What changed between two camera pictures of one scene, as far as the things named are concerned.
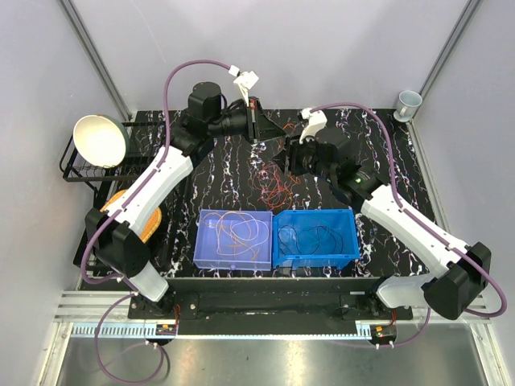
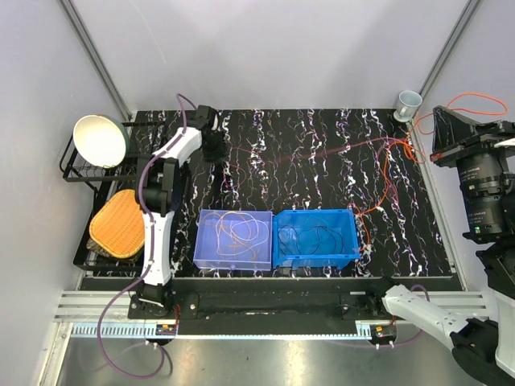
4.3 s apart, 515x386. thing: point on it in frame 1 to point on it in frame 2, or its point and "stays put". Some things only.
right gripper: [288, 158] to [455, 133]
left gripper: [258, 125] to [213, 157]
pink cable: [278, 187] to [299, 154]
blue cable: [295, 232] stays put
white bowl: [101, 140] stays put
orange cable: [290, 200] to [362, 218]
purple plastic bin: [229, 240] stays put
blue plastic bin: [315, 239] stays put
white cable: [242, 239] stays put
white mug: [406, 104] stays put
